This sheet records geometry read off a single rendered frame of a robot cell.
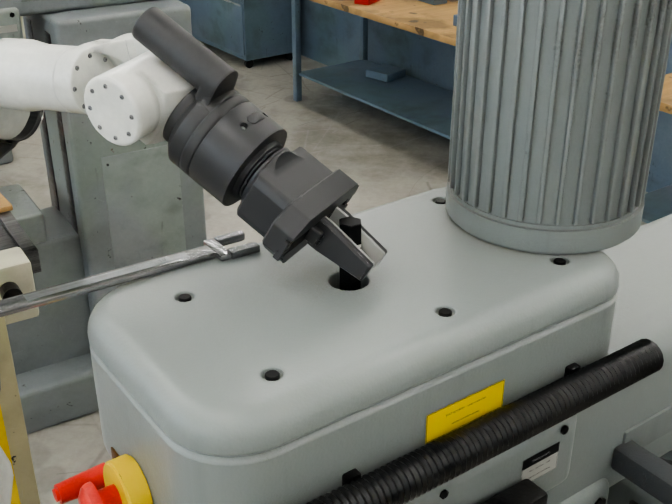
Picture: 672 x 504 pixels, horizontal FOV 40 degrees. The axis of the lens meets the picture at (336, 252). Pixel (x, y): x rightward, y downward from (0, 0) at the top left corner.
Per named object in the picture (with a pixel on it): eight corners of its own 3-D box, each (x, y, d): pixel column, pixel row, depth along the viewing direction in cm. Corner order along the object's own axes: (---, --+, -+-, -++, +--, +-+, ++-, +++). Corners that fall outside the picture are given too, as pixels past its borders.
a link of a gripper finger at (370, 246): (387, 249, 82) (334, 206, 82) (371, 273, 84) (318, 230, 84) (395, 242, 83) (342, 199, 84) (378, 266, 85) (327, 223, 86)
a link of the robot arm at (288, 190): (330, 233, 91) (238, 158, 92) (376, 162, 85) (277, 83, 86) (262, 289, 81) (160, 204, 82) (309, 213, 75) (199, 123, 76)
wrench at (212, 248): (3, 323, 77) (1, 315, 77) (-10, 303, 80) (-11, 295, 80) (260, 251, 89) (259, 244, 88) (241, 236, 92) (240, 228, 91)
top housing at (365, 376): (216, 612, 70) (202, 446, 63) (84, 435, 89) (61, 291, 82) (619, 397, 95) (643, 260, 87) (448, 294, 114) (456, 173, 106)
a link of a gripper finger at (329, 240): (361, 282, 82) (308, 238, 83) (378, 258, 80) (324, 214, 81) (353, 290, 81) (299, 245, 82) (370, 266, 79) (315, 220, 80)
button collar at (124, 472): (135, 544, 77) (128, 488, 74) (106, 503, 81) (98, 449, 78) (157, 534, 78) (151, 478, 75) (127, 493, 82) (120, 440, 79)
